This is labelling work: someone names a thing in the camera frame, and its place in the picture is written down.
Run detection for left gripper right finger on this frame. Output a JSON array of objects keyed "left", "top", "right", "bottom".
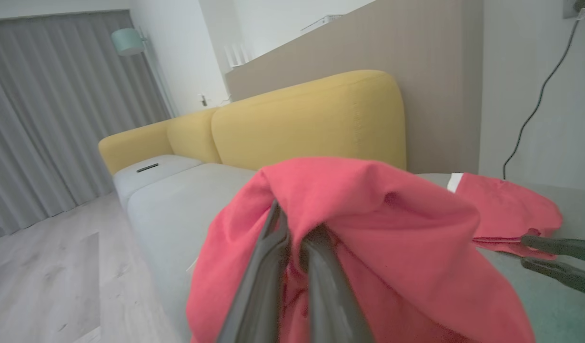
[{"left": 299, "top": 226, "right": 374, "bottom": 343}]

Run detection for large grey sofa seat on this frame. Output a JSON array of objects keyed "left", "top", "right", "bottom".
[{"left": 127, "top": 163, "right": 585, "bottom": 343}]

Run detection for small yellow sofa backrest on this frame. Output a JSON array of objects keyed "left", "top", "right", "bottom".
[{"left": 167, "top": 108, "right": 222, "bottom": 165}]

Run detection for yellow sofa armrest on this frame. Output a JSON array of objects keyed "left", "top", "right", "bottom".
[{"left": 98, "top": 120, "right": 174, "bottom": 176}]

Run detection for small grey sofa seat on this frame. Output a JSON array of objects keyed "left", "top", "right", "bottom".
[{"left": 113, "top": 154, "right": 205, "bottom": 211}]

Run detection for teal floor lamp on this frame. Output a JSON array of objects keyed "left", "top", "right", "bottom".
[{"left": 111, "top": 27, "right": 179, "bottom": 118}]

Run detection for black wall power cable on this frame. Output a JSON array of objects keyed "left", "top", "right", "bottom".
[{"left": 502, "top": 7, "right": 585, "bottom": 181}]

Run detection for red jersey with white stripes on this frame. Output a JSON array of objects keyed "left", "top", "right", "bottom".
[{"left": 185, "top": 157, "right": 536, "bottom": 343}]

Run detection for large yellow sofa backrest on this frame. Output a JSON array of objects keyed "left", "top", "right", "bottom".
[{"left": 211, "top": 70, "right": 408, "bottom": 172}]

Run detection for grey curtain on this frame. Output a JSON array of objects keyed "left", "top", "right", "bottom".
[{"left": 0, "top": 10, "right": 172, "bottom": 242}]

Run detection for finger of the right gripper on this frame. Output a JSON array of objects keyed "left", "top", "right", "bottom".
[
  {"left": 521, "top": 257, "right": 585, "bottom": 299},
  {"left": 521, "top": 234, "right": 585, "bottom": 265}
]

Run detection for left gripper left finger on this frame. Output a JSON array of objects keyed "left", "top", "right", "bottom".
[{"left": 216, "top": 201, "right": 291, "bottom": 343}]

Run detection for red jersey with white trim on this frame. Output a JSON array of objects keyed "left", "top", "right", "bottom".
[{"left": 447, "top": 172, "right": 564, "bottom": 261}]

